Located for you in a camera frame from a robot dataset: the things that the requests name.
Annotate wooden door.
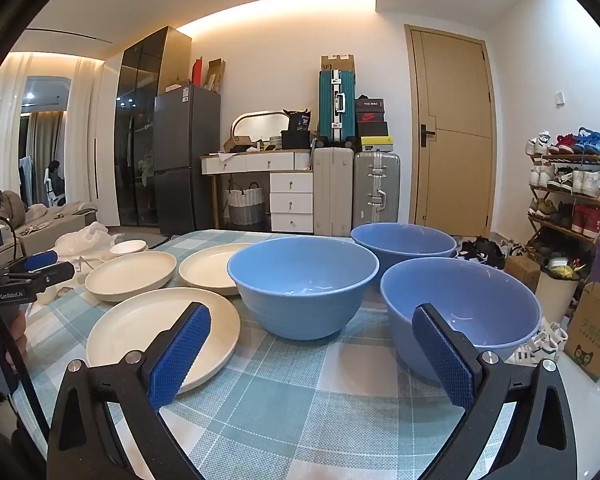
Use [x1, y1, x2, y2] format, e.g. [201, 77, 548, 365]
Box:
[405, 25, 497, 236]

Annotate grey refrigerator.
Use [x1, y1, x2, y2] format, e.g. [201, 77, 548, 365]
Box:
[152, 84, 222, 236]

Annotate yellow black shoe box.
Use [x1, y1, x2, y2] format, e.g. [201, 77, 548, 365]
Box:
[358, 135, 395, 153]

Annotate silver suitcase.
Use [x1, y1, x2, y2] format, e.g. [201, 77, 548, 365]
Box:
[352, 151, 401, 231]

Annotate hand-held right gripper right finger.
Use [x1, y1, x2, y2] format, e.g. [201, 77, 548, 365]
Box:
[411, 303, 578, 480]

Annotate black cable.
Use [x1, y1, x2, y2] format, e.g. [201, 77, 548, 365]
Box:
[0, 280, 51, 441]

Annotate blue bowl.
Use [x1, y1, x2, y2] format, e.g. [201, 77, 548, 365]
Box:
[380, 257, 543, 386]
[350, 222, 458, 272]
[226, 240, 380, 341]

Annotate folded cardboard pieces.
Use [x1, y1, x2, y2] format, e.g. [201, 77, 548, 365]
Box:
[204, 59, 226, 93]

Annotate grey curtain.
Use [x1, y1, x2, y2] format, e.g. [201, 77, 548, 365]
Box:
[27, 110, 66, 201]

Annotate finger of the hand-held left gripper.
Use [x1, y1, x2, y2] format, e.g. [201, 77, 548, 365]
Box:
[29, 261, 76, 293]
[2, 252, 60, 277]

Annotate small cream bowl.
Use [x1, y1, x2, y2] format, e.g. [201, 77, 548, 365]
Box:
[111, 240, 148, 256]

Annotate black storage box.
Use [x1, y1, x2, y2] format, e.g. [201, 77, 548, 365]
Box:
[281, 130, 312, 150]

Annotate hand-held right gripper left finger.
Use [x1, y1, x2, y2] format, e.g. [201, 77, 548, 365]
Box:
[46, 301, 213, 480]

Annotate white plastic bag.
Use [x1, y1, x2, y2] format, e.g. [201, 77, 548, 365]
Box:
[55, 221, 113, 273]

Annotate white dressing table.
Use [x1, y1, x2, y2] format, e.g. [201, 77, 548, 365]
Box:
[201, 150, 315, 233]

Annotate teal suitcase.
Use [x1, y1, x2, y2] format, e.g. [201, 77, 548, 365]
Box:
[318, 69, 357, 148]

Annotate small brown cardboard box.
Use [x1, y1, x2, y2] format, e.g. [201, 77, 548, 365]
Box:
[504, 255, 541, 291]

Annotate beige suitcase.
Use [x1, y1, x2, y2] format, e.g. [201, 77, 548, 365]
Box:
[312, 146, 355, 237]

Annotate beige sofa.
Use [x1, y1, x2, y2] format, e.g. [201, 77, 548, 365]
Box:
[0, 192, 98, 256]

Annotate person's left forearm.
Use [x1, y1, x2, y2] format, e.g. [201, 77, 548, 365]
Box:
[0, 355, 46, 466]

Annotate woven laundry basket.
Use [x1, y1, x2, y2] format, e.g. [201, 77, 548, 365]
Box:
[226, 182, 266, 227]

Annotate black glass cabinet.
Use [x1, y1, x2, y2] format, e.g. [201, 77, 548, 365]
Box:
[114, 26, 192, 228]

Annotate teal checked tablecloth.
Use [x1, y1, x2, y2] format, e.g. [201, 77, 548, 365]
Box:
[27, 230, 536, 480]

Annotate white curtain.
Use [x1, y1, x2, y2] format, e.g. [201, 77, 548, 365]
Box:
[0, 52, 123, 226]

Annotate flat cardboard box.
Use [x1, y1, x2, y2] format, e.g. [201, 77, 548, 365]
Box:
[321, 55, 356, 73]

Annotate white trash bin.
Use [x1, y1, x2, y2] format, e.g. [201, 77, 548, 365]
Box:
[535, 257, 581, 323]

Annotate black paper bag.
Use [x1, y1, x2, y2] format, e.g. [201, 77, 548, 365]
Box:
[287, 108, 313, 133]

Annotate cream plate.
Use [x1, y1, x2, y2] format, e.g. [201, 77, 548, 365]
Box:
[179, 243, 261, 296]
[86, 287, 241, 397]
[85, 251, 178, 303]

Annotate oval mirror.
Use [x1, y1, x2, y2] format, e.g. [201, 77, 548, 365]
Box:
[230, 111, 291, 148]

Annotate pile of dark shoes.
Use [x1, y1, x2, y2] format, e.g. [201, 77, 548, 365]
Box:
[457, 237, 516, 268]

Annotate large brown cardboard box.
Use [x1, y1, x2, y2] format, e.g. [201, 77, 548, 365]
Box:
[565, 281, 600, 381]

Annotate white green sneakers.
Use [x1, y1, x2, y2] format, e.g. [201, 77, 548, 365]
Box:
[507, 317, 568, 366]

